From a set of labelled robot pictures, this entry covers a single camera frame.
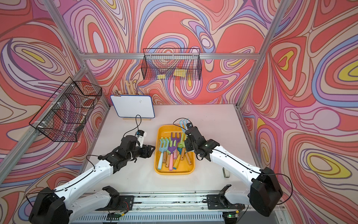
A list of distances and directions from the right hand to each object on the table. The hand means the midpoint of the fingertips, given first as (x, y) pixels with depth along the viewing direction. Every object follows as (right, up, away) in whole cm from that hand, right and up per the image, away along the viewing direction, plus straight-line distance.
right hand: (190, 143), depth 83 cm
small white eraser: (+21, -17, -2) cm, 27 cm away
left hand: (-23, -2, -1) cm, 23 cm away
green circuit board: (-41, -35, -12) cm, 55 cm away
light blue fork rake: (-19, -6, +10) cm, 22 cm away
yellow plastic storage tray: (-12, +5, +19) cm, 23 cm away
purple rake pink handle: (-12, -4, +8) cm, 15 cm away
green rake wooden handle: (-5, -3, +9) cm, 11 cm away
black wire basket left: (-70, +16, -9) cm, 72 cm away
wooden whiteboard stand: (-42, +15, +28) cm, 52 cm away
